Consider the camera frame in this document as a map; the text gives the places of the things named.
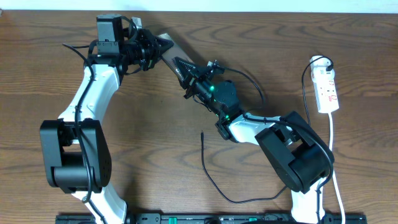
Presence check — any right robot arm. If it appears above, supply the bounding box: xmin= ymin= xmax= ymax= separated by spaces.
xmin=172 ymin=57 xmax=334 ymax=223

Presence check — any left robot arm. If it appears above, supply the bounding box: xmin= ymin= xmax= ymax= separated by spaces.
xmin=39 ymin=29 xmax=175 ymax=223

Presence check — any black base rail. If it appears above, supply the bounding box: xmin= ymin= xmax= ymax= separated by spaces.
xmin=55 ymin=213 xmax=368 ymax=224

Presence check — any white power strip cord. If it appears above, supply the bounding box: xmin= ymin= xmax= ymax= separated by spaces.
xmin=327 ymin=112 xmax=346 ymax=224

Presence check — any white power strip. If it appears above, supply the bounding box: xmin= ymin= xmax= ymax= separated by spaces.
xmin=310 ymin=55 xmax=339 ymax=114

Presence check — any black USB charging cable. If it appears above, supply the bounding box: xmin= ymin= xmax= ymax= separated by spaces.
xmin=200 ymin=55 xmax=335 ymax=205

